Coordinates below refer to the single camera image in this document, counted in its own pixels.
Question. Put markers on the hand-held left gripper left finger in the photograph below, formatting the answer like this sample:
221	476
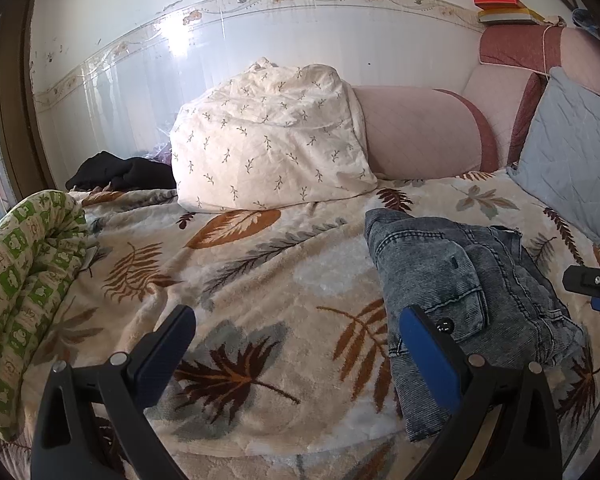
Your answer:
157	362

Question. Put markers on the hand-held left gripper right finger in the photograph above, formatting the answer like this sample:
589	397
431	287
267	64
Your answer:
425	355

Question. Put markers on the blue denim pants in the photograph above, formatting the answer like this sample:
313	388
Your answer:
430	260

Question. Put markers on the grey-blue pillow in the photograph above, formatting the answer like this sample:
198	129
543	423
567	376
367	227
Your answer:
575	160

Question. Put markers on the leaf print blanket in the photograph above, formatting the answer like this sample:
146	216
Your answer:
280	285

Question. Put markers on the green and white quilt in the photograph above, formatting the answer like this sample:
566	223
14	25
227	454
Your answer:
20	280

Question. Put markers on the black cloth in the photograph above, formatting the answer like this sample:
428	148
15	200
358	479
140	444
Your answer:
125	172

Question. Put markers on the pink padded headboard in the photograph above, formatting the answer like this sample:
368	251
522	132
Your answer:
505	90

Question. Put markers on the purple plastic bag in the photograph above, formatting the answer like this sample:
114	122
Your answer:
159	154

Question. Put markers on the pink bolster cushion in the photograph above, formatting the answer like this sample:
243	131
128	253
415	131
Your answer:
420	130

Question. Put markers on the white leaf print pillow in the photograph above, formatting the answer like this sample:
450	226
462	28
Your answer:
265	145

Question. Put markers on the blue cloth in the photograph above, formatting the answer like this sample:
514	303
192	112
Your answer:
590	22

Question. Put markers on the yellow book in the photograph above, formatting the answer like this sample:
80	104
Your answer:
510	11

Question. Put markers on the red book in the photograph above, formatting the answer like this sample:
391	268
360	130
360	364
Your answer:
495	2

